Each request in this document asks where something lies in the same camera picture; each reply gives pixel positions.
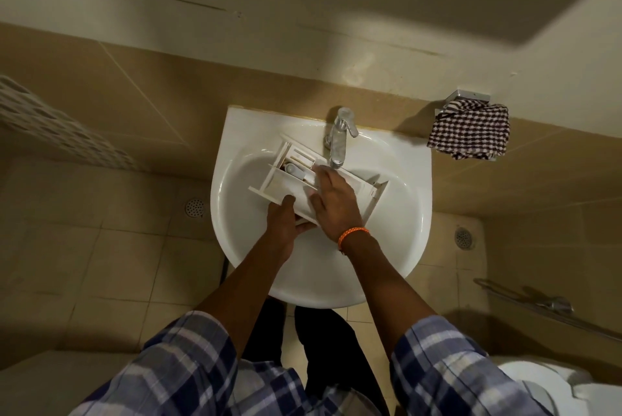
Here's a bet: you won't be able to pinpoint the person's right hand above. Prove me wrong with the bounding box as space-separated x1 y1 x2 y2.
309 165 374 244

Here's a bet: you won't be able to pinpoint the person's left hand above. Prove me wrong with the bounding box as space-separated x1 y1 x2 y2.
265 194 317 250

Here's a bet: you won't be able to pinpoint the white plastic detergent drawer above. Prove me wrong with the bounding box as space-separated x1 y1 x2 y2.
248 133 390 227

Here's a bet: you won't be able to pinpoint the person's right forearm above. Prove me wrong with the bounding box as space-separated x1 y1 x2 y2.
339 232 439 360

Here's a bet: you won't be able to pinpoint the person's left forearm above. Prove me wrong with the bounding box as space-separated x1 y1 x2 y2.
193 236 295 363

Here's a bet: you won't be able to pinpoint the white plastic drawer insert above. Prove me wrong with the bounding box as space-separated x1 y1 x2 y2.
284 162 315 184

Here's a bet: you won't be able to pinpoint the white ceramic wash basin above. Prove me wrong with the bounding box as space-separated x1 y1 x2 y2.
210 106 432 310

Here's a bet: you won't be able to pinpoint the chrome basin faucet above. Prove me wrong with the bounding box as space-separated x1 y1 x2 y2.
324 107 359 169

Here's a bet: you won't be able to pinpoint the black trousers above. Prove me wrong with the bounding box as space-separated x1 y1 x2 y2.
241 295 390 404

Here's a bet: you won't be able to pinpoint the brown checkered cloth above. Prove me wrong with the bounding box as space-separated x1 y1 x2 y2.
427 100 511 162

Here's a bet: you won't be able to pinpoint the blue plaid shirt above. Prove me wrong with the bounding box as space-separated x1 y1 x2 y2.
68 310 555 416

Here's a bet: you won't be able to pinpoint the chrome bidet sprayer head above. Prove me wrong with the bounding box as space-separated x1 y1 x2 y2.
535 296 575 316

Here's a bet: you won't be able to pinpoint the white toilet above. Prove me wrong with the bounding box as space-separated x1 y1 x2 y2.
496 355 622 416

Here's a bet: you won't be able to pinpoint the orange beaded bracelet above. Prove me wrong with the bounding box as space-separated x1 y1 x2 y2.
337 227 371 256

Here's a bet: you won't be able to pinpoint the chrome wall towel holder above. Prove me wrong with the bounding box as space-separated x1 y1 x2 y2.
434 87 491 116

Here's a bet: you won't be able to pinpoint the chrome rail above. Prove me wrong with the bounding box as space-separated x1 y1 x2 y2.
473 278 622 342

